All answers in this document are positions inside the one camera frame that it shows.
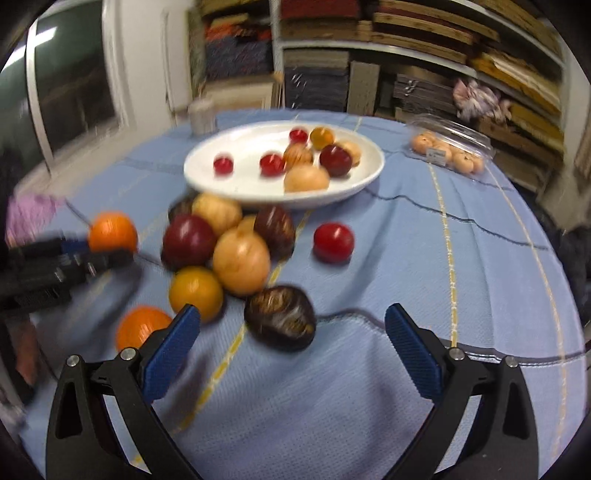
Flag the blue checked tablecloth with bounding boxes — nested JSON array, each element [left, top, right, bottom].
[[9, 108, 585, 480]]

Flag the large window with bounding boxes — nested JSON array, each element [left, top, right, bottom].
[[0, 4, 134, 167]]

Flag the clear plastic clamshell box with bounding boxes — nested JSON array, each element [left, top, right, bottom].
[[406, 115, 497, 175]]

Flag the pink cloth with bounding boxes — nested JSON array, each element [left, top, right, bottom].
[[6, 194, 65, 247]]

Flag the orange mandarin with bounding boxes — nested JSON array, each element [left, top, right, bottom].
[[88, 211, 139, 254], [115, 306, 174, 352]]

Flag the blue patterned storage boxes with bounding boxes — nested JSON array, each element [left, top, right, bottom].
[[203, 23, 273, 81]]

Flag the pink crumpled bag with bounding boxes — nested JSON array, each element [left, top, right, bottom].
[[452, 78, 511, 123]]

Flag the white jar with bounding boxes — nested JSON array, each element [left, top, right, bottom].
[[187, 98, 217, 136]]

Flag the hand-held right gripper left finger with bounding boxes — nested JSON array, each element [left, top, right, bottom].
[[45, 304, 202, 480]]

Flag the white oval plate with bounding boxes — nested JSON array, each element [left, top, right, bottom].
[[183, 121, 385, 209]]

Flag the dark red plum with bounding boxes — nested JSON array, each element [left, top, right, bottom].
[[161, 214, 218, 272], [320, 144, 353, 177]]

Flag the striped pepino melon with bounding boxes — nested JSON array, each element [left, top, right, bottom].
[[283, 143, 315, 171]]

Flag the yellow-orange tomato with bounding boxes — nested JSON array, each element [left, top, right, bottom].
[[168, 266, 225, 323], [309, 127, 335, 150]]

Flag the white metal shelf rack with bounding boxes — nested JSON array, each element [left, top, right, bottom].
[[270, 0, 571, 195]]

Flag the grey perforated board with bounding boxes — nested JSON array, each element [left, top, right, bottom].
[[346, 61, 380, 116]]

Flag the pale yellow round fruit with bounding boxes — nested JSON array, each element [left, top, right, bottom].
[[339, 141, 362, 167], [191, 193, 243, 236], [212, 229, 271, 297]]

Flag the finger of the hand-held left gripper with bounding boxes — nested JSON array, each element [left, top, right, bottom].
[[58, 247, 136, 289], [18, 235, 93, 260]]

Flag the pale orange round fruit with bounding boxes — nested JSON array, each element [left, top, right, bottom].
[[283, 165, 331, 193]]

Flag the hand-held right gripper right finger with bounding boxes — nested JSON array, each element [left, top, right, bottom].
[[384, 303, 540, 480]]

